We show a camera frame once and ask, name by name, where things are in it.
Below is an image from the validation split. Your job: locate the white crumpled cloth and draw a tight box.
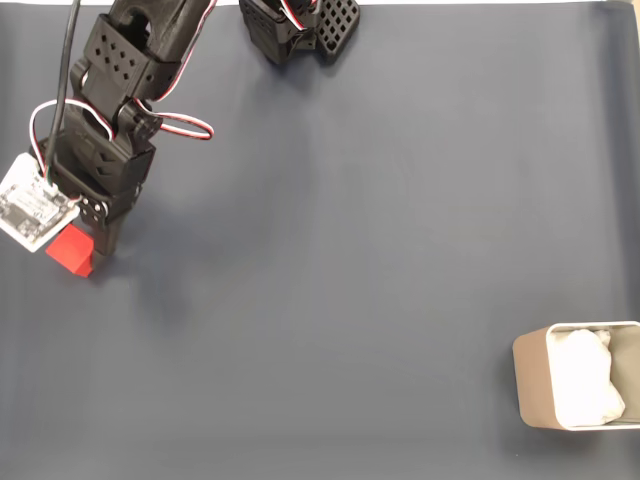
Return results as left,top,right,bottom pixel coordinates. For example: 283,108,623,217
549,327,627,429

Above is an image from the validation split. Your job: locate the grey table mat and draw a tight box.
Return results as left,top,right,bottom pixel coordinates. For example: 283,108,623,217
0,2,640,480

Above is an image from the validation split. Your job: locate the white red servo cable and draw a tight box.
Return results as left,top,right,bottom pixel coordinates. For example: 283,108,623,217
28,0,219,169

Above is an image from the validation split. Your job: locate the beige metal box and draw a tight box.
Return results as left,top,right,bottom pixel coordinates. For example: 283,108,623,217
512,321,640,432

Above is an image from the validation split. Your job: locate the red cube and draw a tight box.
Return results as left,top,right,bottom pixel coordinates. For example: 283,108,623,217
44,222,97,278

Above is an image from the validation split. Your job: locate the black camera cable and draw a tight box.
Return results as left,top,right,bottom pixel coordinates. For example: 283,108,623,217
43,0,84,179

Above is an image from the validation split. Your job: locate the white camera board mount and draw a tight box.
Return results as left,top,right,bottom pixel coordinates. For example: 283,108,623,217
0,152,82,254

